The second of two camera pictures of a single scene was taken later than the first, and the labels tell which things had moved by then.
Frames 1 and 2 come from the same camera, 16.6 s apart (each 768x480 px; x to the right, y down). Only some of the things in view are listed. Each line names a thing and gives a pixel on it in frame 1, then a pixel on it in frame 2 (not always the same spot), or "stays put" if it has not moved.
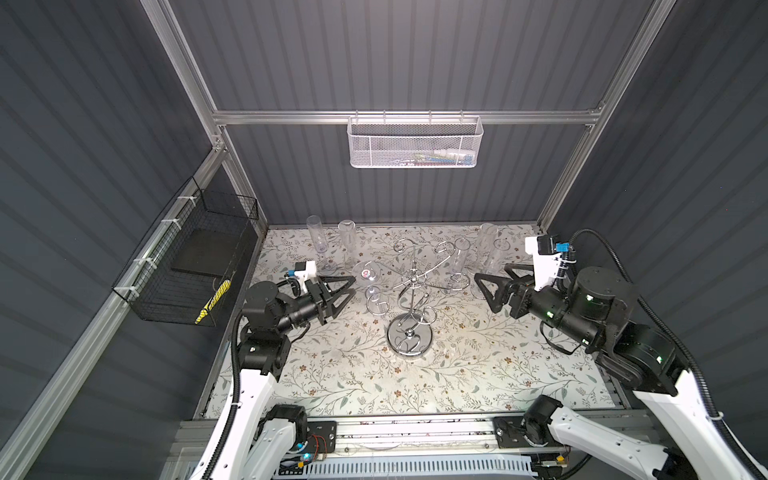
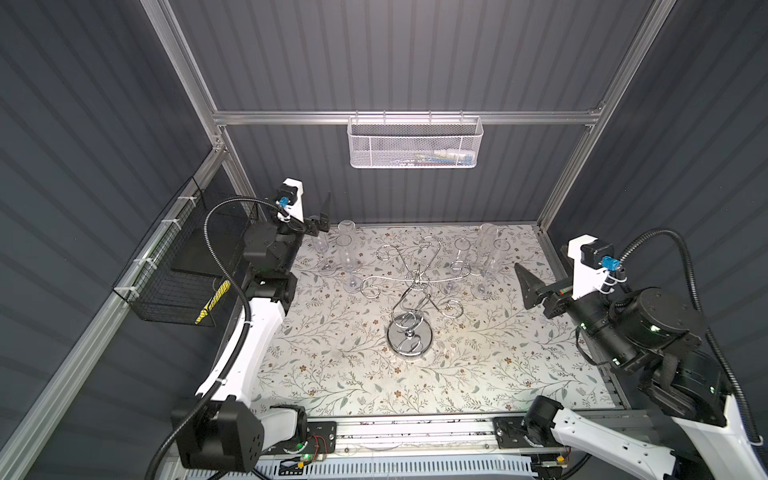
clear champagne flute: (487, 238) stays put
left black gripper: (321, 302) → (310, 228)
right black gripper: (519, 290) → (532, 287)
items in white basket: (443, 156) stays put
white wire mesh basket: (414, 142) stays put
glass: (317, 232) stays put
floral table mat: (424, 342) stays put
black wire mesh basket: (187, 263) stays put
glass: (492, 262) → (486, 243)
